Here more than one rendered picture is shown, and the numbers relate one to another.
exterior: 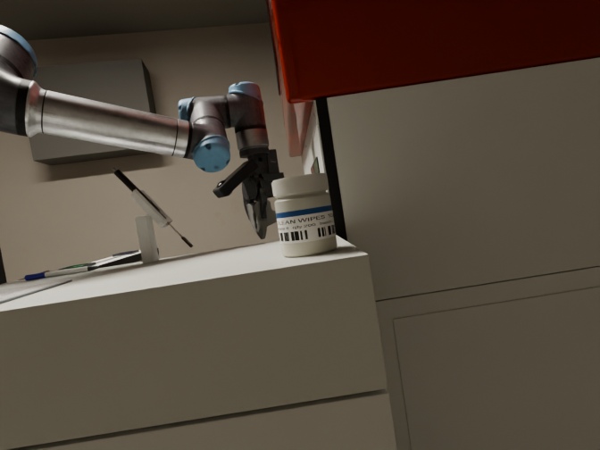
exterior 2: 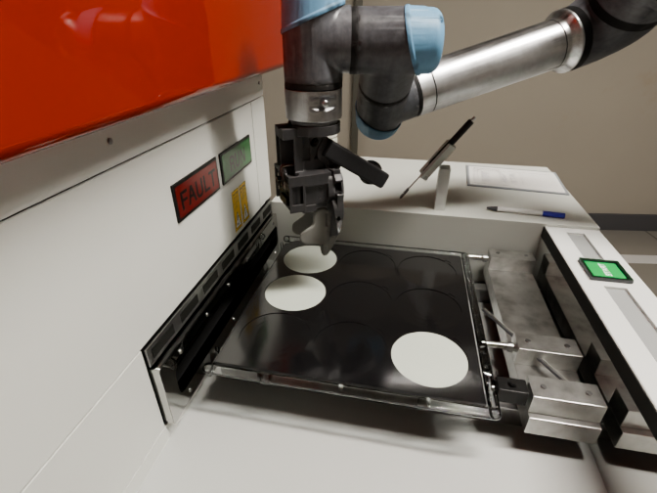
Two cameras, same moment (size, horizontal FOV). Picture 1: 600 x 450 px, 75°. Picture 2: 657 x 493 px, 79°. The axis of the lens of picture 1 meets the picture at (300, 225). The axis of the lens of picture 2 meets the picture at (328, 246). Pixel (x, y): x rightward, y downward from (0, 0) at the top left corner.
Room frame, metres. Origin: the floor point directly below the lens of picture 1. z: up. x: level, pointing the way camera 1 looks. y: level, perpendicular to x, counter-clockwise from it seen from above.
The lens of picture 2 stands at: (1.47, 0.22, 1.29)
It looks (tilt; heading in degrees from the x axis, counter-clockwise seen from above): 30 degrees down; 192
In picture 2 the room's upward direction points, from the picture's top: straight up
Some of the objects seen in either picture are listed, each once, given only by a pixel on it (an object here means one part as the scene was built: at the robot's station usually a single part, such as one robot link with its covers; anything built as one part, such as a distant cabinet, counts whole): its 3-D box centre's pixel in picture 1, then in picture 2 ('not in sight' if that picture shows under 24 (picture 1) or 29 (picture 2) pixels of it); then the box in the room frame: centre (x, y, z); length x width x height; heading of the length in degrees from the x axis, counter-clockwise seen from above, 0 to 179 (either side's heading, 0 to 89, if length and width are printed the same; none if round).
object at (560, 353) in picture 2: not in sight; (545, 350); (1.01, 0.42, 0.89); 0.08 x 0.03 x 0.03; 91
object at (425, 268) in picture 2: not in sight; (359, 300); (0.96, 0.16, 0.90); 0.34 x 0.34 x 0.01; 1
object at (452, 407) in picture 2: not in sight; (342, 389); (1.14, 0.16, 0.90); 0.37 x 0.01 x 0.01; 91
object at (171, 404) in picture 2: not in sight; (234, 291); (0.97, -0.05, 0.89); 0.44 x 0.02 x 0.10; 1
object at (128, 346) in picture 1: (144, 320); (419, 210); (0.57, 0.25, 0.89); 0.62 x 0.35 x 0.14; 91
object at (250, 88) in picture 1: (245, 109); (315, 39); (0.93, 0.09, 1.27); 0.09 x 0.08 x 0.11; 102
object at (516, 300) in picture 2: not in sight; (526, 330); (0.93, 0.42, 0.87); 0.36 x 0.08 x 0.03; 1
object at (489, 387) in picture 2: not in sight; (476, 315); (0.95, 0.34, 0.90); 0.38 x 0.01 x 0.01; 1
